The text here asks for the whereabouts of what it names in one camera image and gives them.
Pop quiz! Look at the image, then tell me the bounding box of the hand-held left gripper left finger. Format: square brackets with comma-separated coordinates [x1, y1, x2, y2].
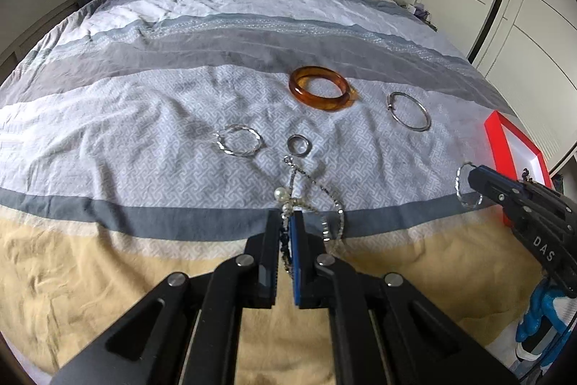
[49, 210, 278, 385]

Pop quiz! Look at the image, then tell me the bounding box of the red jewelry box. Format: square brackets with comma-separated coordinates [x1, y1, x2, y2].
[483, 111, 553, 228]

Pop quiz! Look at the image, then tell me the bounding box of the thin silver bangle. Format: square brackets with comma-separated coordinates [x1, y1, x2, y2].
[388, 92, 432, 133]

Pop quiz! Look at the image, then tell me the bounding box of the twisted silver hoop bracelet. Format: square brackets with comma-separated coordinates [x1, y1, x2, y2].
[215, 124, 263, 157]
[454, 162, 484, 211]

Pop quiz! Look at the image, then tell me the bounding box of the person's right hand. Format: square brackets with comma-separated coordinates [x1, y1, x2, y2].
[515, 279, 577, 370]

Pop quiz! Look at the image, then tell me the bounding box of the small nightstand clutter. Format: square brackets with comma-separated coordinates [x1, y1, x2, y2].
[408, 3, 439, 31]

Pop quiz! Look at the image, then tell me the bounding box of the striped grey and yellow blanket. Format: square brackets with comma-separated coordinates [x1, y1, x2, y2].
[0, 0, 557, 385]

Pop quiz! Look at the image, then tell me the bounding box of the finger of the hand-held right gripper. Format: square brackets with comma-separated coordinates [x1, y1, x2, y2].
[523, 180, 577, 232]
[468, 165, 542, 216]

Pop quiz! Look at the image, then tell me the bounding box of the pearl and silver chain necklace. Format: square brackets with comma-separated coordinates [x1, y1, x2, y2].
[274, 155, 347, 273]

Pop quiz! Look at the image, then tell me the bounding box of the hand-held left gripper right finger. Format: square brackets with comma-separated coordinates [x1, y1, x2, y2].
[288, 211, 520, 385]

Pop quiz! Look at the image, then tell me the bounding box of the small silver ring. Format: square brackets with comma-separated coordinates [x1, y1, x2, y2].
[287, 135, 312, 156]

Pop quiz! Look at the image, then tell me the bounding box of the amber resin bangle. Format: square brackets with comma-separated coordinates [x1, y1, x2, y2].
[288, 67, 352, 114]

